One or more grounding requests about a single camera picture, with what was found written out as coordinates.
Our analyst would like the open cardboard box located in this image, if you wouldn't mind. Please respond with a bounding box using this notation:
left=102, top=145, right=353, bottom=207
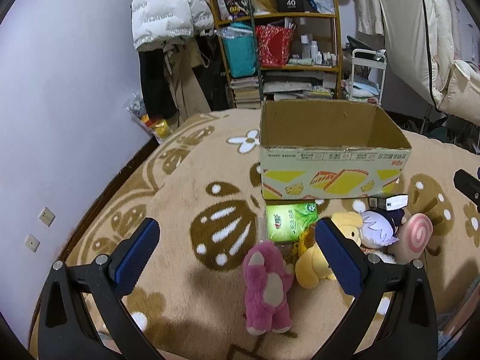
left=259, top=100, right=412, bottom=201

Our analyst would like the red gift bag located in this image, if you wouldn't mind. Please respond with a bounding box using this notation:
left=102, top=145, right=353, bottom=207
left=256, top=24, right=295, bottom=68

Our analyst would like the purple-haired plush doll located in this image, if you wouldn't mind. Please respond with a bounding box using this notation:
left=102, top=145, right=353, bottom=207
left=360, top=209, right=404, bottom=250

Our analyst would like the snack bag on floor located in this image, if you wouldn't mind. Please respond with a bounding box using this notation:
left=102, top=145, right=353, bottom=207
left=124, top=94, right=173, bottom=145

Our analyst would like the cream bedding pile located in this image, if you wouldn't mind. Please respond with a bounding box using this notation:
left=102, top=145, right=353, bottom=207
left=380, top=0, right=479, bottom=125

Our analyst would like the green tissue pack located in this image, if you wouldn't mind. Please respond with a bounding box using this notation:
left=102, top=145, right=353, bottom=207
left=264, top=202, right=318, bottom=244

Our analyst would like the wooden shelf rack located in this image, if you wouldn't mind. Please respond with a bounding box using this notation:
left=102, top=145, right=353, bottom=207
left=209, top=0, right=343, bottom=109

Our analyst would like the wall socket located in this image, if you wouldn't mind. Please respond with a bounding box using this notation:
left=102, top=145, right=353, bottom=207
left=38, top=206, right=55, bottom=227
left=24, top=234, right=40, bottom=253

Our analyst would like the white rolling cart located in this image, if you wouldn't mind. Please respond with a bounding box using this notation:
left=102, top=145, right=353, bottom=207
left=343, top=48, right=387, bottom=106

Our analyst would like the wall socket lower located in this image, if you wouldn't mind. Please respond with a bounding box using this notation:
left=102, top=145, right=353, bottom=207
left=24, top=234, right=40, bottom=253

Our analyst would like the wall socket upper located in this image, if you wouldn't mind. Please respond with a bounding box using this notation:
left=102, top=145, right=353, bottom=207
left=38, top=206, right=55, bottom=227

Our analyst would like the white puffer jacket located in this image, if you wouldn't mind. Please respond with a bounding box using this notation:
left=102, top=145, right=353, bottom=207
left=131, top=0, right=214, bottom=52

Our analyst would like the yellow plush doll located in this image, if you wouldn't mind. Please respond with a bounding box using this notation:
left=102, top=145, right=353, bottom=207
left=295, top=211, right=363, bottom=289

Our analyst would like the pink plush bear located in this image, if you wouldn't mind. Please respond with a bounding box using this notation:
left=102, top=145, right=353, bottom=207
left=242, top=241, right=295, bottom=336

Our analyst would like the teal storage bag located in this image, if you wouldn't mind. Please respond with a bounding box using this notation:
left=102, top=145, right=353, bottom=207
left=217, top=23, right=256, bottom=78

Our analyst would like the stack of books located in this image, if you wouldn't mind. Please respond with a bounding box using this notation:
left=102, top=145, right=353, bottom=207
left=230, top=76, right=261, bottom=109

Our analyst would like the beige brown patterned rug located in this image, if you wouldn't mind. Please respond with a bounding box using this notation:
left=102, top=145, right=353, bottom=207
left=28, top=109, right=480, bottom=360

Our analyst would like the pink swirl snail plush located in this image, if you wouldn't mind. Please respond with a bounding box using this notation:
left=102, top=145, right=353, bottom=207
left=388, top=213, right=433, bottom=265

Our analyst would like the small black white box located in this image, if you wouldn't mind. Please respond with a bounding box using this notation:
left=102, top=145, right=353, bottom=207
left=368, top=194, right=408, bottom=211

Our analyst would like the black hanging coat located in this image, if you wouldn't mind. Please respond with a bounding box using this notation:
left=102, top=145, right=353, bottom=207
left=138, top=49, right=177, bottom=119

